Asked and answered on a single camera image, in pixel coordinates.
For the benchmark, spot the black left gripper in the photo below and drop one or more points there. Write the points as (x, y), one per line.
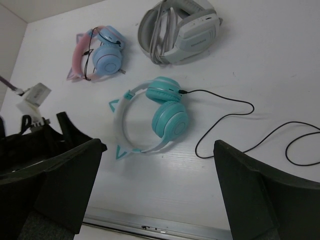
(21, 149)

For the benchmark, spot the aluminium front rail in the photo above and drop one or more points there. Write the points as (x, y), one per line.
(158, 229)

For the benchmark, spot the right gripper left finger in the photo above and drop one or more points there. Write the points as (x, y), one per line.
(48, 200)

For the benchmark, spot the pink blue cat-ear headphones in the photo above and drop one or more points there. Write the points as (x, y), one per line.
(98, 53)

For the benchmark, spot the teal cat-ear headphones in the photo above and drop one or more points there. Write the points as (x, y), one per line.
(169, 122)

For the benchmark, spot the grey white headphones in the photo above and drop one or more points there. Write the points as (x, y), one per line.
(174, 30)

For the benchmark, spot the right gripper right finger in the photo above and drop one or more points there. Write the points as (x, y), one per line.
(263, 202)

